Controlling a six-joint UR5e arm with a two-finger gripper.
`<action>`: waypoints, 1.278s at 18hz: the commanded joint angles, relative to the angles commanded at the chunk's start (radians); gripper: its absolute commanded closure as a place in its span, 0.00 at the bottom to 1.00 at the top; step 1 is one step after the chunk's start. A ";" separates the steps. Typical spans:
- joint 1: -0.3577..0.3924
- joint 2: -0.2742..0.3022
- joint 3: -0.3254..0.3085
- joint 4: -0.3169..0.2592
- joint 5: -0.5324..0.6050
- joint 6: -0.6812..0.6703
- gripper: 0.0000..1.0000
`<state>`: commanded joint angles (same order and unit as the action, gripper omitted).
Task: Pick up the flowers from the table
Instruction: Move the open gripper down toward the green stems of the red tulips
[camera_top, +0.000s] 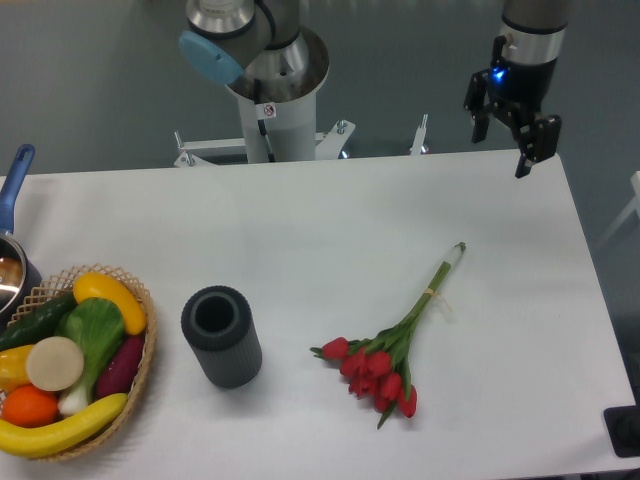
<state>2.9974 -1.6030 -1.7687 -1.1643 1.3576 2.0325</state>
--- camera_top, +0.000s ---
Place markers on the woven wicker basket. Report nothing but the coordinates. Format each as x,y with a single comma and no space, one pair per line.
63,282

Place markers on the yellow bell pepper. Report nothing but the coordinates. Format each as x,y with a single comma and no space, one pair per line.
13,367

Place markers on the orange fruit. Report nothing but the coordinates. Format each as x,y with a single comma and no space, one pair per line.
30,407

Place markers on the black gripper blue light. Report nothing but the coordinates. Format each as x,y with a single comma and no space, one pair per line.
517,82

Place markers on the white furniture piece right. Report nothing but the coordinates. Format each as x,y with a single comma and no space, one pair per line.
624,220

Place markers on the dark grey ribbed vase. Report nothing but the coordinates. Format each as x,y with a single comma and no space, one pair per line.
218,325

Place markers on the beige round disc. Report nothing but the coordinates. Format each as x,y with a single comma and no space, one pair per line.
54,364

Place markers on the purple sweet potato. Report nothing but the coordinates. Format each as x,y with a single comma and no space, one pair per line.
120,372

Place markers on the white metal base frame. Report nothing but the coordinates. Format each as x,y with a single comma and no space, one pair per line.
330,145

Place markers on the blue handled saucepan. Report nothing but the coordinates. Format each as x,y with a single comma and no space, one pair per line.
18,275

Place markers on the red tulip bouquet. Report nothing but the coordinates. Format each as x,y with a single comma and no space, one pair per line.
379,368

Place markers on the dark green cucumber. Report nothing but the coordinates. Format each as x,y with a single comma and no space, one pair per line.
38,324

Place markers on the black device at edge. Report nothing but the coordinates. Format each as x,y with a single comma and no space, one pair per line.
623,428

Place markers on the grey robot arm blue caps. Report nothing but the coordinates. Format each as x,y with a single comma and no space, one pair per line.
224,37

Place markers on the green bok choy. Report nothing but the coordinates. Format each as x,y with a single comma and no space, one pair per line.
96,327

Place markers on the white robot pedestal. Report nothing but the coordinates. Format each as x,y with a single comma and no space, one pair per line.
277,100

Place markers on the yellow banana lower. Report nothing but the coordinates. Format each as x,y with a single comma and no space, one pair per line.
59,436

